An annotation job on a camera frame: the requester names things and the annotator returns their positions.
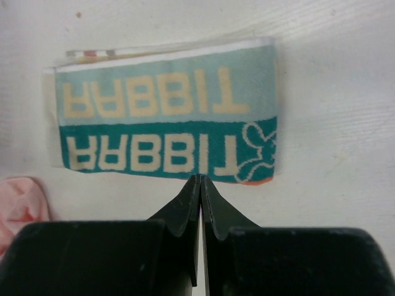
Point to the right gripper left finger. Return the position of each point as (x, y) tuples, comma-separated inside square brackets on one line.
[(156, 256)]

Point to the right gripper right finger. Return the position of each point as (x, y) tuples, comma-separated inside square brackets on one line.
[(243, 258)]

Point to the colourful rabbit print towel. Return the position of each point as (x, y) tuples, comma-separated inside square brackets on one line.
[(169, 111)]

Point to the pink towel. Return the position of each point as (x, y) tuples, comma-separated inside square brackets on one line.
[(22, 202)]

